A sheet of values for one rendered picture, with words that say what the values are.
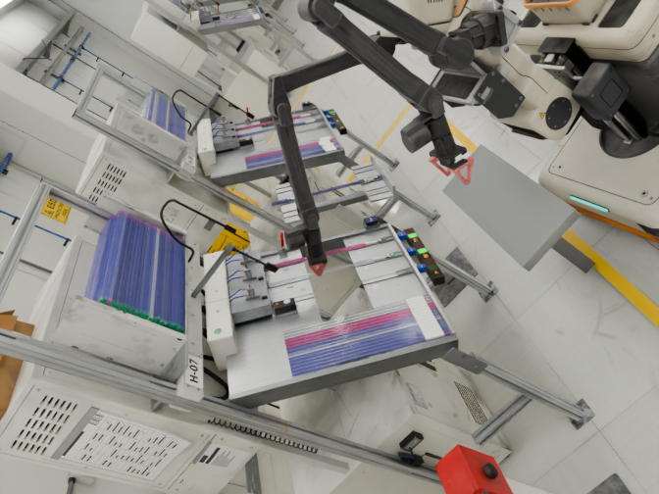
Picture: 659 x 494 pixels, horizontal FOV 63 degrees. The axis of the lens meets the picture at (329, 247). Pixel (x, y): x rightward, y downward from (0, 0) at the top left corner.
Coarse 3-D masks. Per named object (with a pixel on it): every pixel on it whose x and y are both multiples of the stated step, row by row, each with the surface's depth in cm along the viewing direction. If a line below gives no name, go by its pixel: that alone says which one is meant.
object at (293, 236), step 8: (312, 216) 182; (304, 224) 188; (312, 224) 183; (288, 232) 185; (296, 232) 186; (288, 240) 185; (296, 240) 186; (304, 240) 186; (288, 248) 188; (296, 248) 188
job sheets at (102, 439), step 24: (96, 408) 146; (72, 432) 149; (96, 432) 151; (120, 432) 153; (144, 432) 155; (168, 432) 157; (72, 456) 154; (96, 456) 156; (120, 456) 158; (144, 456) 161; (168, 456) 164; (216, 456) 168; (240, 456) 171
